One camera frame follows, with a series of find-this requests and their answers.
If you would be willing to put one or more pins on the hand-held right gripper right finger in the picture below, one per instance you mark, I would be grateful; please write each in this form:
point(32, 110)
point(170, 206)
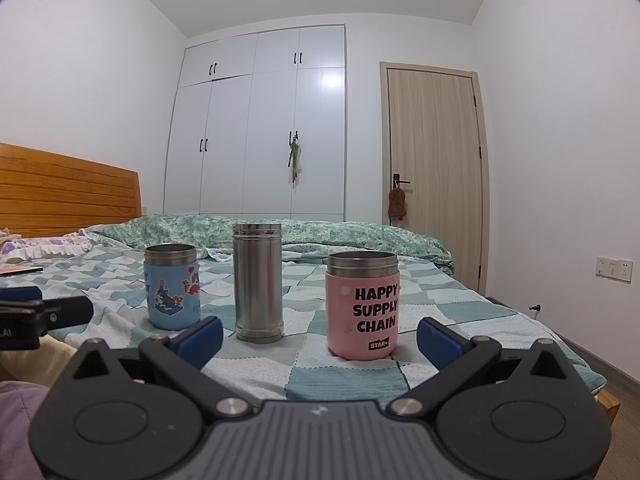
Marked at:
point(440, 342)

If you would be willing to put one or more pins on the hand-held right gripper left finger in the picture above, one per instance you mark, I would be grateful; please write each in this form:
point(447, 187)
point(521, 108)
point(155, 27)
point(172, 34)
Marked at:
point(202, 341)

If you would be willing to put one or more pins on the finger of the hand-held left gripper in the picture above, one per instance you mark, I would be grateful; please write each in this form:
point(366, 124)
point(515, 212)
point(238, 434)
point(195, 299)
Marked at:
point(20, 294)
point(65, 310)

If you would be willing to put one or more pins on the tall stainless steel cup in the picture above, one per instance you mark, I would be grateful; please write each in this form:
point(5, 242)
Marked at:
point(259, 285)

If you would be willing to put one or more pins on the blue cartoon sleeve cup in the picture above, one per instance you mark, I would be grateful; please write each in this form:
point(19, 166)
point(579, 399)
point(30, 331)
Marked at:
point(172, 290)

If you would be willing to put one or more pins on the pink sleeve steel cup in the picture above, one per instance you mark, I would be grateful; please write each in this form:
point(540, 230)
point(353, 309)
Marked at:
point(362, 310)

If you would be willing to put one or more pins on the cream cloth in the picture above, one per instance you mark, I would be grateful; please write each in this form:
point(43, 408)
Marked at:
point(35, 360)

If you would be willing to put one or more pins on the purple floral pillow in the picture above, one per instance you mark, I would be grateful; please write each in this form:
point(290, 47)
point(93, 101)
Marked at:
point(45, 246)

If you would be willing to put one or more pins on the purple cloth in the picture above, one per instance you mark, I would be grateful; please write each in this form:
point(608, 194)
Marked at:
point(20, 430)

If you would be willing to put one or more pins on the wooden bed headboard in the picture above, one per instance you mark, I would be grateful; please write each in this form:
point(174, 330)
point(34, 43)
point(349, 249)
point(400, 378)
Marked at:
point(65, 195)

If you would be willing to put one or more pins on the green floral quilt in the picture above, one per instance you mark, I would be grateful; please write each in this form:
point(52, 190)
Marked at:
point(320, 235)

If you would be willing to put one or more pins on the light wooden door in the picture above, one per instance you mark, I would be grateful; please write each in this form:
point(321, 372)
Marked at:
point(432, 170)

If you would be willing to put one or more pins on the green hanging ornament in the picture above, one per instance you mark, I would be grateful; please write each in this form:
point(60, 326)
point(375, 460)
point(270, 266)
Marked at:
point(295, 157)

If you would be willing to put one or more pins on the white built-in wardrobe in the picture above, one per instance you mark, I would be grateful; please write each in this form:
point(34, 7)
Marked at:
point(260, 135)

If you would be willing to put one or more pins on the wooden bed frame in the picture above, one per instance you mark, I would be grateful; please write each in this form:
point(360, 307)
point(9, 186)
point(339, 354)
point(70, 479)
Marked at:
point(607, 405)

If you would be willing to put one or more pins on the white wall socket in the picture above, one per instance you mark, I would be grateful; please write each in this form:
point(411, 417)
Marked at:
point(614, 267)

